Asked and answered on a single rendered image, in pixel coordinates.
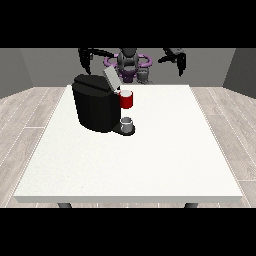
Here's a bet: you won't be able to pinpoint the grey robot trunk, purple rings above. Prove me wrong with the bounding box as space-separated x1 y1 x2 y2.
103 48 154 84

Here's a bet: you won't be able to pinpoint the red pod holder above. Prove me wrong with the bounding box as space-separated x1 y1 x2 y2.
118 89 134 110

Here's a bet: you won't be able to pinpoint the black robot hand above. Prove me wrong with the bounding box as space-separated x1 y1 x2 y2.
77 49 117 76
157 52 187 78

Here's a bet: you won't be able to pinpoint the pale grey machine lid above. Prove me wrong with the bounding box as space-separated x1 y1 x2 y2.
101 65 122 91

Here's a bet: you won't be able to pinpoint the black coffee machine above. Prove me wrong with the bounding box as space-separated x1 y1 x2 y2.
71 73 136 136

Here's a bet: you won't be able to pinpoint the small grey cup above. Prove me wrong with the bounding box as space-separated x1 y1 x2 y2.
120 116 135 134

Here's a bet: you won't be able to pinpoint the small grey coffee pod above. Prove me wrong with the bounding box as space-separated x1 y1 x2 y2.
136 68 150 84

